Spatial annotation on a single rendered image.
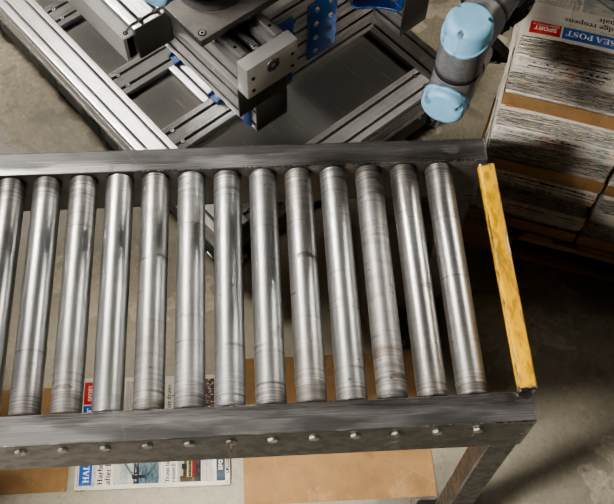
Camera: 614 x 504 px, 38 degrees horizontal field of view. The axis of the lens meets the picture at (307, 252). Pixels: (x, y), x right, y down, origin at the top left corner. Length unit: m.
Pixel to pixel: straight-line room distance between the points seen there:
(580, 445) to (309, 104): 1.13
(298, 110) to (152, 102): 0.40
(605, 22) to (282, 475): 1.25
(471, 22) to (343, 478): 1.22
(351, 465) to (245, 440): 0.83
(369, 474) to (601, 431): 0.59
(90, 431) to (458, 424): 0.57
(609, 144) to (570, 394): 0.67
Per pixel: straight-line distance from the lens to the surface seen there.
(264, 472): 2.22
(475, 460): 1.67
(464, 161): 1.68
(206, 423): 1.42
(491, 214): 1.59
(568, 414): 2.37
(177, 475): 2.23
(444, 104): 1.47
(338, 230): 1.56
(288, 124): 2.43
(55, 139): 2.75
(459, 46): 1.39
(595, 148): 2.09
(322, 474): 2.22
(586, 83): 1.94
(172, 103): 2.50
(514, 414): 1.46
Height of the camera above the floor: 2.14
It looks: 61 degrees down
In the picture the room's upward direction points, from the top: 2 degrees clockwise
